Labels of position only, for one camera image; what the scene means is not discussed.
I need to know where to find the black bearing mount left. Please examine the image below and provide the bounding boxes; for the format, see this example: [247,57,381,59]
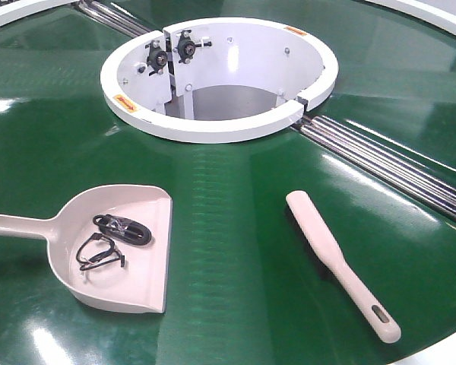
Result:
[145,40,168,76]

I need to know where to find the steel rollers right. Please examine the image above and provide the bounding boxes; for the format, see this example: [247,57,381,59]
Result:
[293,115,456,221]

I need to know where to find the orange warning sticker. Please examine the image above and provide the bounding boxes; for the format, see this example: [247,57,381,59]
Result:
[113,94,138,113]
[284,26,308,37]

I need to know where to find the black cable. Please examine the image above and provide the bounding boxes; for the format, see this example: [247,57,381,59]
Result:
[75,214,153,271]

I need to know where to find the pink plastic dustpan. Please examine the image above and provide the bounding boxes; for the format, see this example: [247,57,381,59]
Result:
[0,184,173,313]

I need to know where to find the white central ring housing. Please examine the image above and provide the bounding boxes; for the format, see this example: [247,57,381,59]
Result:
[100,17,339,144]

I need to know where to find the white rim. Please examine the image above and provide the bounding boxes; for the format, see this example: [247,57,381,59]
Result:
[369,0,456,37]
[0,0,75,27]

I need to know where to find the black bearing mount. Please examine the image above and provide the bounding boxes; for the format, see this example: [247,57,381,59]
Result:
[145,40,168,76]
[173,30,213,64]

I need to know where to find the orange warning sticker back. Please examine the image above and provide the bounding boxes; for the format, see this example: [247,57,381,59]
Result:
[284,26,308,37]

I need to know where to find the pink hand brush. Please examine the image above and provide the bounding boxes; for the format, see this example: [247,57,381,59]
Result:
[286,190,401,344]

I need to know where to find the white outer rim left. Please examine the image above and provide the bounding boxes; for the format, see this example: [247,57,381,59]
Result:
[0,0,75,27]

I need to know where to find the orange warning sticker front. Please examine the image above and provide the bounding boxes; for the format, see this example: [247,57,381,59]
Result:
[113,94,138,113]

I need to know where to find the white outer rim right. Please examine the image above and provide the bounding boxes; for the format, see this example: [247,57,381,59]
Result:
[369,0,456,37]

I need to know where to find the steel rollers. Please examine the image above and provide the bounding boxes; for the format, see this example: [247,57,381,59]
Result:
[74,1,152,38]
[293,115,456,221]

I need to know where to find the steel rollers top left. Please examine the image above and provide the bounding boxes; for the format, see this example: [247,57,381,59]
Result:
[74,1,152,38]

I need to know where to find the black bearing mount right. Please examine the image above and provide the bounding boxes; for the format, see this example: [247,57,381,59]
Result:
[173,30,213,64]

